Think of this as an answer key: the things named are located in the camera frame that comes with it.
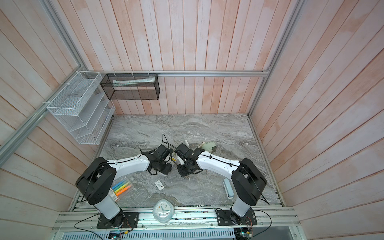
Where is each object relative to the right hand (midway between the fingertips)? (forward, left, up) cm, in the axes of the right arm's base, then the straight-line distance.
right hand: (182, 172), depth 85 cm
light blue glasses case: (-8, -26, -1) cm, 27 cm away
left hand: (+3, +10, -5) cm, 12 cm away
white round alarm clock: (-20, +9, -2) cm, 22 cm away
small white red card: (-7, +13, -3) cm, 15 cm away
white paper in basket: (+43, +40, +31) cm, 67 cm away
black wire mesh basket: (+54, +39, +21) cm, 70 cm away
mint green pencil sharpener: (+19, -16, -1) cm, 25 cm away
